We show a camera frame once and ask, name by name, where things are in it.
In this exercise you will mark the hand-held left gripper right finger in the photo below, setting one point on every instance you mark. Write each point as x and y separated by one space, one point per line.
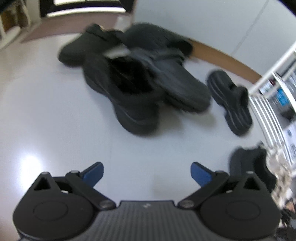
201 173

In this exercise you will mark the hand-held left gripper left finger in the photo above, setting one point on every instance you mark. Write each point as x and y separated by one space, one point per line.
93 172

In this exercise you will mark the black lace-up sneaker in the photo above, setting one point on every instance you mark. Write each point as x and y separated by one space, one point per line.
247 164

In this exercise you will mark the black chunky rubber clog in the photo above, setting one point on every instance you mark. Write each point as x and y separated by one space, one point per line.
233 102
182 90

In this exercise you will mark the black fur-lined shoe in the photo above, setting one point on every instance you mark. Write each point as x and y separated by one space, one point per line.
129 102

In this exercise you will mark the white shoe rack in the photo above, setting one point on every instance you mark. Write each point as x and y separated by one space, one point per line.
270 73

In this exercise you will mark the black buckle clog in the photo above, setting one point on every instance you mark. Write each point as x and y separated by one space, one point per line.
157 34
76 51

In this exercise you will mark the clear water bottle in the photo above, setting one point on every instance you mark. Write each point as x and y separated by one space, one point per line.
283 99

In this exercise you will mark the brown doormat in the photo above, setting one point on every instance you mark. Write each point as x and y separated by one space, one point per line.
69 26

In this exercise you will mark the black-framed glass door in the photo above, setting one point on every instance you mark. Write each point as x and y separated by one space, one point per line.
128 5

